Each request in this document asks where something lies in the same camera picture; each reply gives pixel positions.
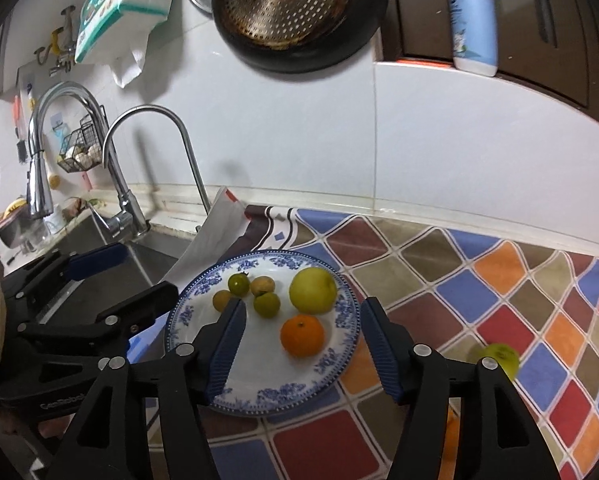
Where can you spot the black wok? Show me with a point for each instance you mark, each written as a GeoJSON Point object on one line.
{"type": "Point", "coordinates": [359, 35]}

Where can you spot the chrome pull-down faucet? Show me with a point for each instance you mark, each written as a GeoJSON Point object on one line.
{"type": "Point", "coordinates": [39, 185]}

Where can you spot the small green citrus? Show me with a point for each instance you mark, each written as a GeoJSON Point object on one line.
{"type": "Point", "coordinates": [267, 304]}
{"type": "Point", "coordinates": [239, 284]}

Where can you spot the green apple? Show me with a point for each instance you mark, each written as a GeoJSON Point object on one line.
{"type": "Point", "coordinates": [507, 355]}

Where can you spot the brass perforated skimmer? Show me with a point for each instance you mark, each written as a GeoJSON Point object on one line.
{"type": "Point", "coordinates": [284, 5]}

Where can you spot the metal wall hooks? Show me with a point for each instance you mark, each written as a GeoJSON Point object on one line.
{"type": "Point", "coordinates": [54, 45]}

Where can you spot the yellow-green apple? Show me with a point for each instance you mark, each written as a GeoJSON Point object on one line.
{"type": "Point", "coordinates": [313, 290]}

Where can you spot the small yellow-brown fruit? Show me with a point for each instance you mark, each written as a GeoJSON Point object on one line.
{"type": "Point", "coordinates": [262, 285]}
{"type": "Point", "coordinates": [222, 300]}

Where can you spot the white blue pump bottle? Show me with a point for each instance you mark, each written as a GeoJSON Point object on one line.
{"type": "Point", "coordinates": [472, 25]}

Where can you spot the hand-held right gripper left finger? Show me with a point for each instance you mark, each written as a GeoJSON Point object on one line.
{"type": "Point", "coordinates": [227, 355]}

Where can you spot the orange mandarin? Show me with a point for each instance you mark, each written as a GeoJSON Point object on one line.
{"type": "Point", "coordinates": [302, 335]}

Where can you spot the blue rimmed white plate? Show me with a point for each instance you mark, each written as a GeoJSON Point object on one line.
{"type": "Point", "coordinates": [264, 355]}

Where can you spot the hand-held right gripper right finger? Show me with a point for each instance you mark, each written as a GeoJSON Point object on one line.
{"type": "Point", "coordinates": [382, 350]}

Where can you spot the dark brown window frame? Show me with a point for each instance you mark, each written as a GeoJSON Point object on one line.
{"type": "Point", "coordinates": [554, 35]}

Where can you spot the colourful diamond patterned tablecloth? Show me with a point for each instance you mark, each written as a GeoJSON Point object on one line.
{"type": "Point", "coordinates": [479, 285]}

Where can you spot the white folded cloth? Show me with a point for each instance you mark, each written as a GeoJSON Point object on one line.
{"type": "Point", "coordinates": [214, 240]}

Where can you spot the thin chrome gooseneck faucet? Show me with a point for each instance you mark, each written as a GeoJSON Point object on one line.
{"type": "Point", "coordinates": [152, 108]}

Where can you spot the stainless steel sink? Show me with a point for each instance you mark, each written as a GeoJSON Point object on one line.
{"type": "Point", "coordinates": [154, 255]}

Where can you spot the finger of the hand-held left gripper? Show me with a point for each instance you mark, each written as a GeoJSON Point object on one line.
{"type": "Point", "coordinates": [139, 305]}
{"type": "Point", "coordinates": [99, 259]}

